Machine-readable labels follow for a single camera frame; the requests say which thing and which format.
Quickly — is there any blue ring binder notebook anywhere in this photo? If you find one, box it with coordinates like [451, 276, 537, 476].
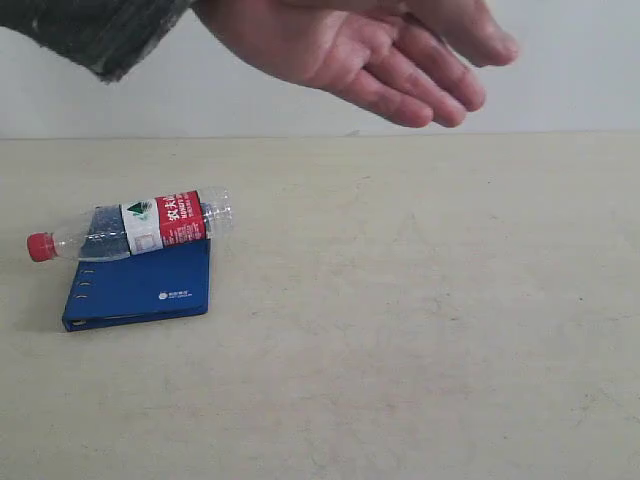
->
[62, 240, 211, 331]

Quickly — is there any clear bottle red cap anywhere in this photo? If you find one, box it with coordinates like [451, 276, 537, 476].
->
[26, 187, 233, 262]

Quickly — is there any person's bare hand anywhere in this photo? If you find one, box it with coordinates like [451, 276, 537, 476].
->
[193, 1, 518, 128]

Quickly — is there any dark grey sleeved forearm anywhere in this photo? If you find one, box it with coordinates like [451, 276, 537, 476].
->
[1, 0, 192, 83]

